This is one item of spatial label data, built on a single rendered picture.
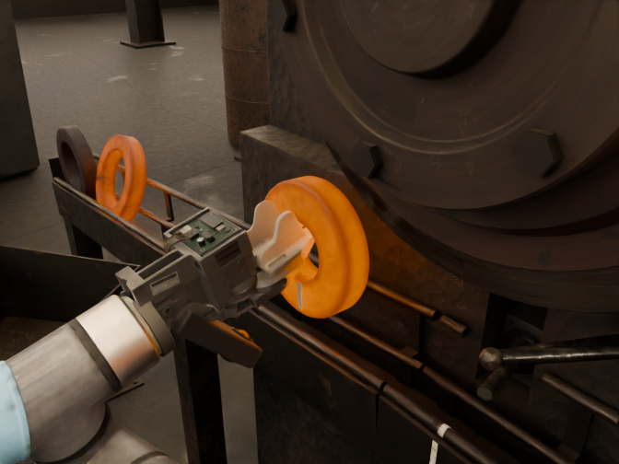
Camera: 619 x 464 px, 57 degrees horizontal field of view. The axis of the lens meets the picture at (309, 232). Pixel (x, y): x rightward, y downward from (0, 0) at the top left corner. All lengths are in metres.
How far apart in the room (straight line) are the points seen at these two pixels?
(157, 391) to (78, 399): 1.20
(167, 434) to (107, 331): 1.09
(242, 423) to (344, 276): 1.05
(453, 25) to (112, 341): 0.36
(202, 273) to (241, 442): 1.05
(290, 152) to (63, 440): 0.44
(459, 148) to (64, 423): 0.38
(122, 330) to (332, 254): 0.21
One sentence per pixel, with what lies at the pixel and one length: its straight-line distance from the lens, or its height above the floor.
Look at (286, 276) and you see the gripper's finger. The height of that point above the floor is 0.83.
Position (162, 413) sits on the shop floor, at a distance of 1.65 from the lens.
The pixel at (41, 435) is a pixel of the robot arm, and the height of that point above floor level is 0.78.
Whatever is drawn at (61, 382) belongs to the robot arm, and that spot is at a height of 0.81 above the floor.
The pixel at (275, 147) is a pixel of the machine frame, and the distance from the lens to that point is 0.80.
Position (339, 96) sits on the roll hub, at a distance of 0.40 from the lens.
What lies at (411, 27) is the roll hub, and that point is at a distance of 0.34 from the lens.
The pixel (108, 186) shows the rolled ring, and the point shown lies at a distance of 1.33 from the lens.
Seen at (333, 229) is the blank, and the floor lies 0.87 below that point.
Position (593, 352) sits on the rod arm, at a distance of 0.42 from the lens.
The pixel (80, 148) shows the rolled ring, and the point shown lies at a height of 0.72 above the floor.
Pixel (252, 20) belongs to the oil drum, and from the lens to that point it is 3.24.
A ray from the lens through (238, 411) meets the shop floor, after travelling 1.62.
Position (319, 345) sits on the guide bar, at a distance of 0.68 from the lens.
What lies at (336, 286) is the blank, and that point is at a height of 0.81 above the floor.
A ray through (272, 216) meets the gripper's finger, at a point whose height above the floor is 0.87.
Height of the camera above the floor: 1.13
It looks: 27 degrees down
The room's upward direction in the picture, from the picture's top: straight up
